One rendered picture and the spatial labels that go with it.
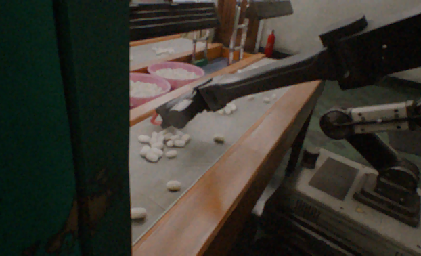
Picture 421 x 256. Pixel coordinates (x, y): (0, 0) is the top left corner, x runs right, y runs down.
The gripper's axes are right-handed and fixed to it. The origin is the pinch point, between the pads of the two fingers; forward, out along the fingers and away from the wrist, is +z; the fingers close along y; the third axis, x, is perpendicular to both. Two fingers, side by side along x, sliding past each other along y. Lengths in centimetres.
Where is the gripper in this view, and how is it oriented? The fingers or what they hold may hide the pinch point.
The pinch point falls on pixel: (153, 121)
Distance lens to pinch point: 91.5
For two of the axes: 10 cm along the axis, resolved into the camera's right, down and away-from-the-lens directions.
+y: -4.6, 3.6, -8.1
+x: 4.6, 8.8, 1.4
